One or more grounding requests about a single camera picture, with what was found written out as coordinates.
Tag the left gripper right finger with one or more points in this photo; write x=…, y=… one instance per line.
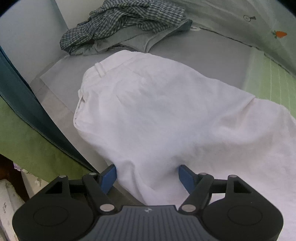
x=201, y=187

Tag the white carrot print quilt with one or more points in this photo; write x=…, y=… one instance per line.
x=266, y=25

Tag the green grid bed sheet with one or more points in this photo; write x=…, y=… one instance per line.
x=267, y=80

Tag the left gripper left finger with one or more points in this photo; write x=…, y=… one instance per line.
x=88, y=194

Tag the grey folded garment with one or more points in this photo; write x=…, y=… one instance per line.
x=132, y=38

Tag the dark teal bed edge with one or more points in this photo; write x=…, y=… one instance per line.
x=20, y=97

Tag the blue checked shirt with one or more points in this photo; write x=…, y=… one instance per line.
x=112, y=16

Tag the white trousers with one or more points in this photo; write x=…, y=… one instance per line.
x=148, y=115

